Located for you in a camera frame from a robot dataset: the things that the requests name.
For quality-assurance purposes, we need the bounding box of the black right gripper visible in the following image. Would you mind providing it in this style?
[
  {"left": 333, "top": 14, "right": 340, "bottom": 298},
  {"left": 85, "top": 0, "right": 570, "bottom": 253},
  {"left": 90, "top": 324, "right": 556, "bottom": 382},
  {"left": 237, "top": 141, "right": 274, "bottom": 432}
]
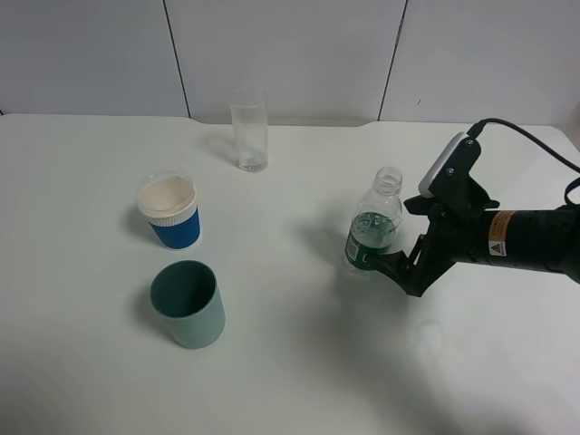
[{"left": 367, "top": 195, "right": 490, "bottom": 297}]

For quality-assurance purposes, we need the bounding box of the teal green plastic cup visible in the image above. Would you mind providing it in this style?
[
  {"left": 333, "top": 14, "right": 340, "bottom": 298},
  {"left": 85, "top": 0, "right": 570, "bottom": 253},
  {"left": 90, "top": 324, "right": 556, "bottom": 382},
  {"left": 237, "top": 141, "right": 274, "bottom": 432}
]
[{"left": 150, "top": 260, "right": 226, "bottom": 349}]

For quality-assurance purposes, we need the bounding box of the blue white ribbed cup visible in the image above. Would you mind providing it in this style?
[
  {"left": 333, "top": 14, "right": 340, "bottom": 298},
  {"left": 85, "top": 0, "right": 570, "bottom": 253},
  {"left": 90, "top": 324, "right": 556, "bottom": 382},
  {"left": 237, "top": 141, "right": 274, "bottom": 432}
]
[{"left": 137, "top": 171, "right": 201, "bottom": 250}]

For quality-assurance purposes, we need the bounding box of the black camera cable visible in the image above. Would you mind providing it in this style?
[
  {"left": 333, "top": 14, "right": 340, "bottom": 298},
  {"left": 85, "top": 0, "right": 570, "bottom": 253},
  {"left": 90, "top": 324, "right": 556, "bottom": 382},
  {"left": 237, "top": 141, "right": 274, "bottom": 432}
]
[{"left": 466, "top": 118, "right": 580, "bottom": 206}]

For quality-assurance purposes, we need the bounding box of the tall clear drinking glass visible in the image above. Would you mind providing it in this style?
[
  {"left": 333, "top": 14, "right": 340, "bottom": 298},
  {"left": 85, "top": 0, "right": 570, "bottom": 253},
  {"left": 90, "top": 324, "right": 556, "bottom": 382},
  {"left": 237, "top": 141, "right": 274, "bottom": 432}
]
[{"left": 230, "top": 87, "right": 268, "bottom": 172}]

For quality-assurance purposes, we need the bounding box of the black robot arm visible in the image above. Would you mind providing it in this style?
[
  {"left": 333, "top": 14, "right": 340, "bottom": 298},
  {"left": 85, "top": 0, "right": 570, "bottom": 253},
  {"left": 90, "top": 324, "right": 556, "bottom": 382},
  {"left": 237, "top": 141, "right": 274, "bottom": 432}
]
[{"left": 366, "top": 197, "right": 579, "bottom": 297}]

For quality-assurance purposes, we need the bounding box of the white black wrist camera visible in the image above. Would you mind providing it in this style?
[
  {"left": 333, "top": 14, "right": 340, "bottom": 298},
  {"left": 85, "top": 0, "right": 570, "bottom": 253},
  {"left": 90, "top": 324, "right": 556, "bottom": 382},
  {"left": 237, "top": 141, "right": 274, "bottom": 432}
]
[{"left": 418, "top": 132, "right": 499, "bottom": 220}]

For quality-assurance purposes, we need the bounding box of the clear plastic bottle green label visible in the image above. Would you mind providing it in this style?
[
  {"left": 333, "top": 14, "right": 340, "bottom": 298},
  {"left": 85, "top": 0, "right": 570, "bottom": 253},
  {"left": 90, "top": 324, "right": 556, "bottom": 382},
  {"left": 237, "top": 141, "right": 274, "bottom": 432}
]
[{"left": 344, "top": 167, "right": 402, "bottom": 275}]

